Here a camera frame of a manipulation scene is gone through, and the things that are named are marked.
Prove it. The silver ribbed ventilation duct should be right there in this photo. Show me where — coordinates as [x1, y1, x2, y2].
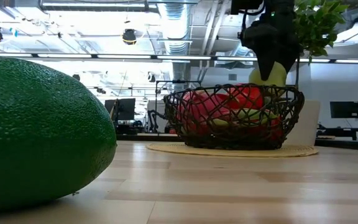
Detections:
[155, 1, 198, 82]

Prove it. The pink dragon fruit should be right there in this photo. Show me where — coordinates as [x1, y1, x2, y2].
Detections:
[176, 90, 279, 136]

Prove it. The diagonal silver smooth duct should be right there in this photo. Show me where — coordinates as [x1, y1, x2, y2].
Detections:
[231, 43, 256, 58]

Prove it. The large dark green avocado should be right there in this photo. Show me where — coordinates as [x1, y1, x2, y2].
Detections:
[0, 55, 117, 212]

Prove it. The large green speckled pear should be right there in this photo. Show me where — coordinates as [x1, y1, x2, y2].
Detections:
[249, 61, 288, 88]

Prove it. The long ceiling light strip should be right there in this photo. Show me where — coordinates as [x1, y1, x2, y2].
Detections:
[0, 52, 358, 65]

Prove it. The black monitor on desk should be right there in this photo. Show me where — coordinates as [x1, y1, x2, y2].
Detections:
[104, 98, 136, 121]

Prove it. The small green potted tree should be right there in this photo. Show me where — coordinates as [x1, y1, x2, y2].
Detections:
[292, 0, 349, 91]

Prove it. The black monitor on arm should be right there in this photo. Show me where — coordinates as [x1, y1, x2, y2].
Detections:
[329, 101, 358, 119]

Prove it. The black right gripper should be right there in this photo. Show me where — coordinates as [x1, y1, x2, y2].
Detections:
[237, 21, 301, 82]

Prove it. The white plant pot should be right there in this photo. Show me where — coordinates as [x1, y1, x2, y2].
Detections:
[283, 99, 321, 147]

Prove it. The black table frame rail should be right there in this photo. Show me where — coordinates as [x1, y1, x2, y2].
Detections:
[116, 133, 358, 152]

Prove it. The dark brown woven basket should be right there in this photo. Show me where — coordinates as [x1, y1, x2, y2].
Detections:
[163, 83, 305, 151]

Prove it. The round beige woven placemat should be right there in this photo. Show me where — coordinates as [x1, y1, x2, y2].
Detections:
[146, 142, 319, 158]

